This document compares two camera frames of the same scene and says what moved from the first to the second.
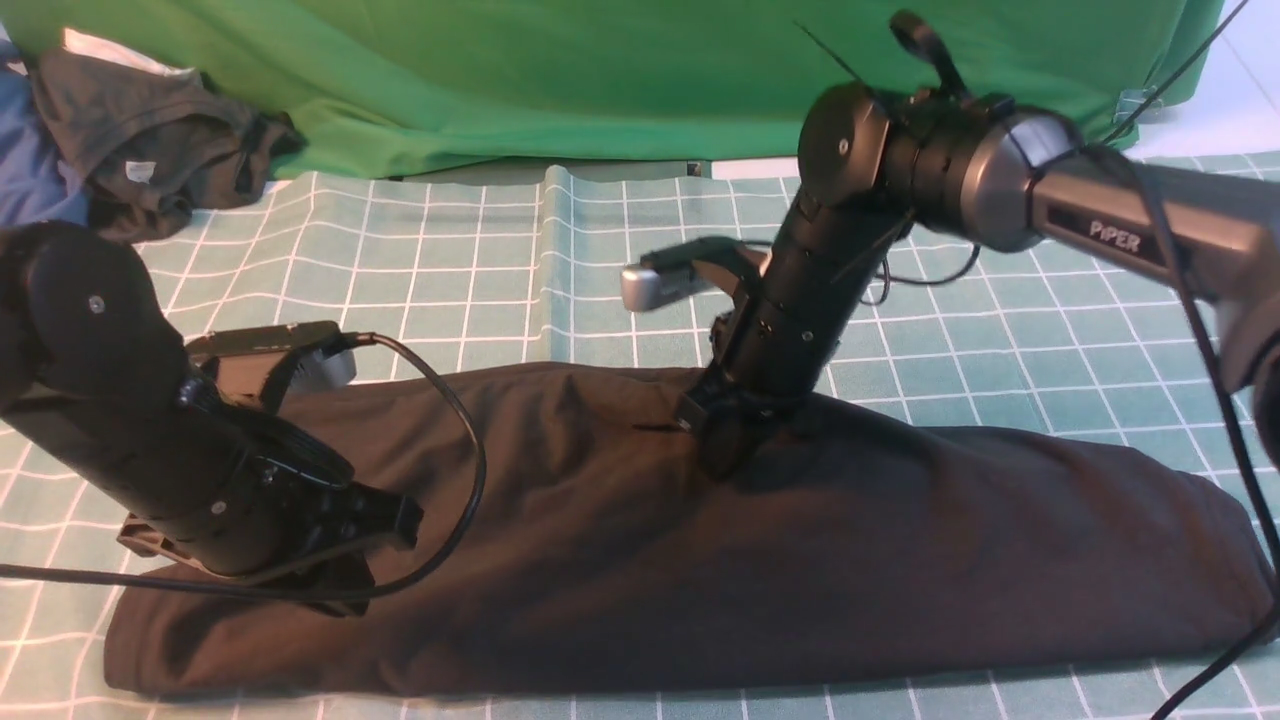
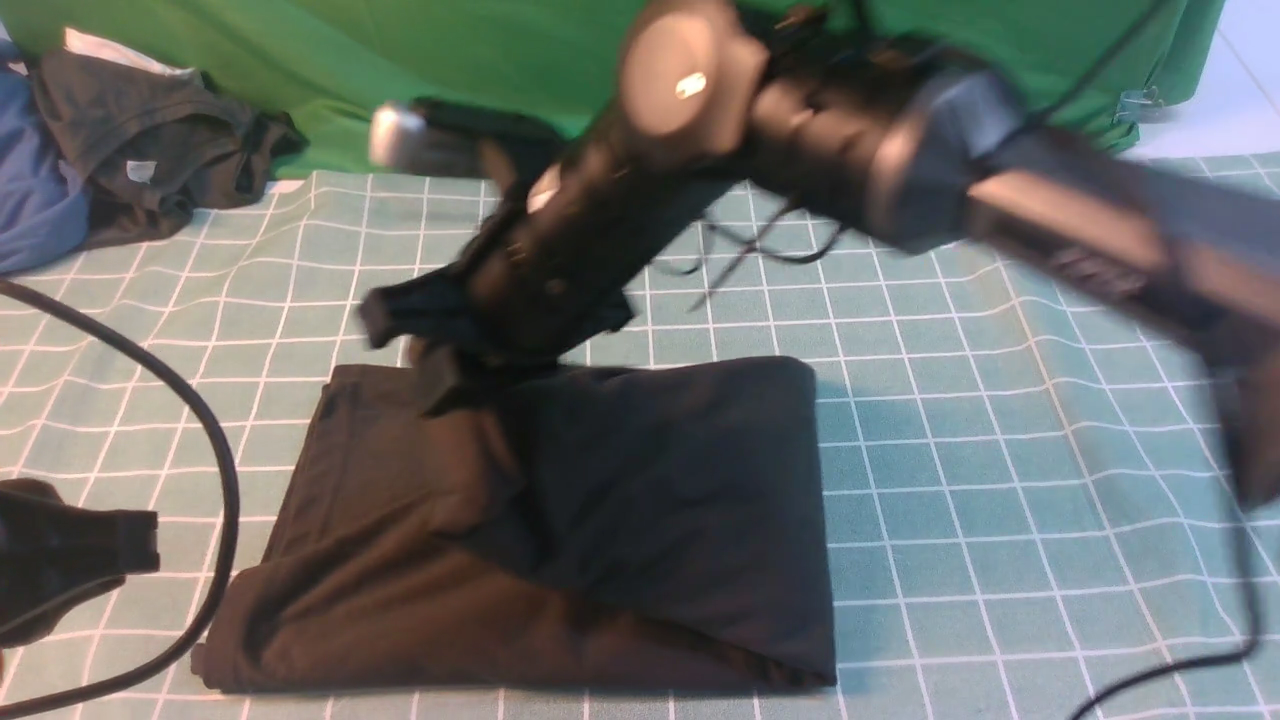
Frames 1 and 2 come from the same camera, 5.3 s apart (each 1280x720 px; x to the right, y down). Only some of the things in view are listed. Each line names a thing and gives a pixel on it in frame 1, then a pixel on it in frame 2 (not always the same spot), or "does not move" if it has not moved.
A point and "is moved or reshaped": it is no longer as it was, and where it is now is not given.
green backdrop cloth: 386,83 does not move
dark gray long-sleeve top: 567,536 is moved or reshaped
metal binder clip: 1131,102 does not move
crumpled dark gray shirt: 153,145 does not move
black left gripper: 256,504 -> 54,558
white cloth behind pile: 88,42 does not move
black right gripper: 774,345 -> 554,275
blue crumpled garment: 37,182 does not move
